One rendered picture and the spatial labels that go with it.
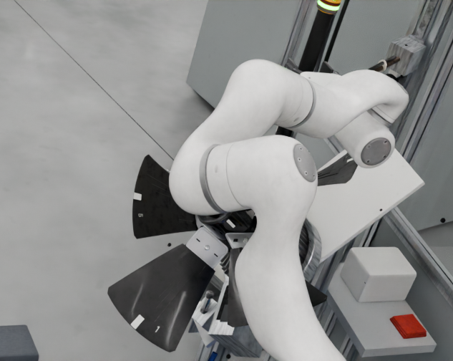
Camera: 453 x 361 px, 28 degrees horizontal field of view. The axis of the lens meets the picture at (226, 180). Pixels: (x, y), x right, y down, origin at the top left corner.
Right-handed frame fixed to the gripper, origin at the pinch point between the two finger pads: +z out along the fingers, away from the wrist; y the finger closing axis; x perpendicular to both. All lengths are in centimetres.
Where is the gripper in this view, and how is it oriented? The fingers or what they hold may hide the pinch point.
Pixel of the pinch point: (307, 68)
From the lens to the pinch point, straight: 189.8
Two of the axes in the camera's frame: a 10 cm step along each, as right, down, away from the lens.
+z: -3.3, -5.7, 7.5
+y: 9.1, 0.2, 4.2
